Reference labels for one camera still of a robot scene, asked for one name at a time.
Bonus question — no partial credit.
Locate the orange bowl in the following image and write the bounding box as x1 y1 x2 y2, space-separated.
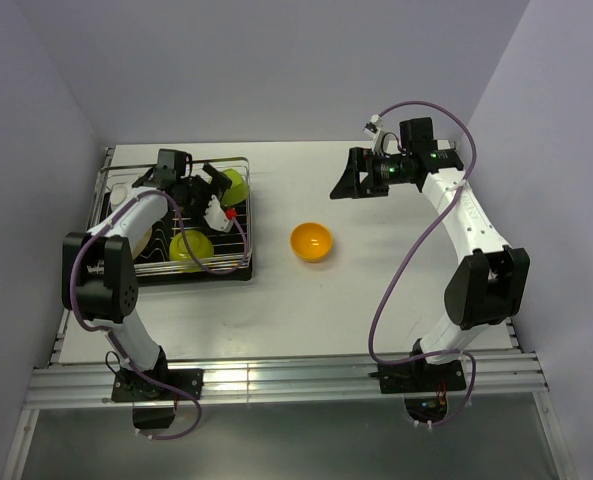
290 222 333 263

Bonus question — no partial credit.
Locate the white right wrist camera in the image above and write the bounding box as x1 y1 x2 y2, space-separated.
364 115 398 155

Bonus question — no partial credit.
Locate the black patterned bowl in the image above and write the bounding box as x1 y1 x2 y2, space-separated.
131 228 152 259

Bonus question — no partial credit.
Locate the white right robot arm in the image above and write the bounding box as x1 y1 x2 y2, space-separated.
330 116 530 390

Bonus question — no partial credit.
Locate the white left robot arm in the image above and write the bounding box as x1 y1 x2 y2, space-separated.
62 149 237 399

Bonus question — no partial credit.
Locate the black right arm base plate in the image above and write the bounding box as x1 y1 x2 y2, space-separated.
368 360 467 394

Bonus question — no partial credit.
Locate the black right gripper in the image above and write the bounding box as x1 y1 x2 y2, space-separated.
330 147 412 199

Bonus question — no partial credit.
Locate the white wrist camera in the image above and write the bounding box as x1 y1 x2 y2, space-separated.
364 115 398 155
203 195 234 233

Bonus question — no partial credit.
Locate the white round bowl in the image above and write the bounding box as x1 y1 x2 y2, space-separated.
109 183 133 214

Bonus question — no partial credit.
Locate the aluminium table edge rail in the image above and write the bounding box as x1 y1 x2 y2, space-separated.
24 350 548 410

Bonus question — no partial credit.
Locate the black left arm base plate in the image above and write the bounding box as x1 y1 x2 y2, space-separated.
111 369 204 403

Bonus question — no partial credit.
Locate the steel wire dish rack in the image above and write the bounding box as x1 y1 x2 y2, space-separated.
89 149 249 275

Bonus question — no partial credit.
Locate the white square bowl green outside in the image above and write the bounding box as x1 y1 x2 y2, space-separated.
221 169 249 207

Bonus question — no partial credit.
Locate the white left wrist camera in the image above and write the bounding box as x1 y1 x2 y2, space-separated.
203 195 234 233

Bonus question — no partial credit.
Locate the lime green bowl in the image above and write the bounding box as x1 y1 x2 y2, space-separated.
169 230 215 272

